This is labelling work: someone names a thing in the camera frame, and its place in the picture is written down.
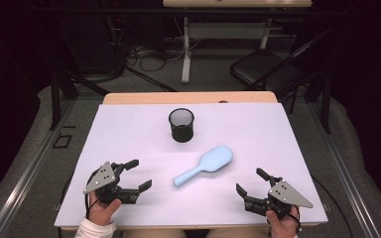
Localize metal floor rail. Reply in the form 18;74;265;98
0;98;77;238
306;98;381;238

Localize light blue hairbrush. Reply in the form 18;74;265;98
173;145;234;188

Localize black horizontal metal bar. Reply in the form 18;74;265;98
29;6;348;16

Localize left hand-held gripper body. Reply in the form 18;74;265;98
82;161;141;205

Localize metal chair leg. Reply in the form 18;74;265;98
162;0;314;85

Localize person's right hand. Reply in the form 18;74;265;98
266;205;301;238

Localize black folding chair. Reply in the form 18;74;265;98
229;28;335;100

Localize wooden table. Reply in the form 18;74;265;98
59;91;325;232

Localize black metal stand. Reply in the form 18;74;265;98
48;19;111;132
287;63;332;135

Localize person's left hand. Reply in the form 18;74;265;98
87;190;123;227

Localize black mesh cup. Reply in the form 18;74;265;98
168;107;195;144

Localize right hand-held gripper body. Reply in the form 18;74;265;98
244;179;315;222

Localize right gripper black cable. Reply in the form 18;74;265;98
267;201;304;233

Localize person's left leg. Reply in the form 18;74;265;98
122;229;187;238

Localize thin black floor cable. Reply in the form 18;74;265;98
311;174;346;230

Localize person's right leg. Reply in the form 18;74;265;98
207;227;272;238

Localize person's leg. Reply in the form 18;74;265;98
207;227;272;238
122;229;187;238

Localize black floor hatch frame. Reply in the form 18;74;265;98
52;132;73;150

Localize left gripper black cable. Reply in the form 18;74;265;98
84;191;100;219

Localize bundle of floor cables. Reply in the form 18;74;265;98
123;43;187;73

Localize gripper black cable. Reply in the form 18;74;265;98
267;201;304;233
84;191;100;219

